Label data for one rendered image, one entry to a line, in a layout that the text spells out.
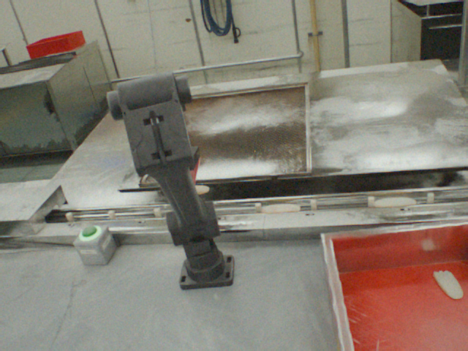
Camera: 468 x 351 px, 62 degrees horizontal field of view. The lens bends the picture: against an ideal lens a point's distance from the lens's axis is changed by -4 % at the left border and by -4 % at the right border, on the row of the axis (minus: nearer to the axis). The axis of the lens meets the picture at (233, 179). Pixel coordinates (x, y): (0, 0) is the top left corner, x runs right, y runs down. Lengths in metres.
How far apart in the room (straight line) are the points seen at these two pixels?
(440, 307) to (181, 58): 4.38
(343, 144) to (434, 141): 0.25
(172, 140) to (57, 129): 3.31
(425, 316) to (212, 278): 0.43
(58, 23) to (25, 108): 1.80
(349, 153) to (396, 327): 0.53
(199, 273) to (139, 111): 0.45
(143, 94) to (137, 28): 4.46
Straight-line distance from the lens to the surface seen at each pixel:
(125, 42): 5.09
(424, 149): 1.18
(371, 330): 0.79
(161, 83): 0.53
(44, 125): 3.86
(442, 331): 0.81
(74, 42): 4.54
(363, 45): 4.39
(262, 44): 4.68
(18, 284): 1.16
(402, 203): 1.02
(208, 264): 0.87
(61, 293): 1.06
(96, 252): 1.05
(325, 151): 1.17
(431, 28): 2.63
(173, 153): 0.52
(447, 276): 0.89
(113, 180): 1.46
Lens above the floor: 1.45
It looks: 30 degrees down
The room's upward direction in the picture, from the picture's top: 12 degrees counter-clockwise
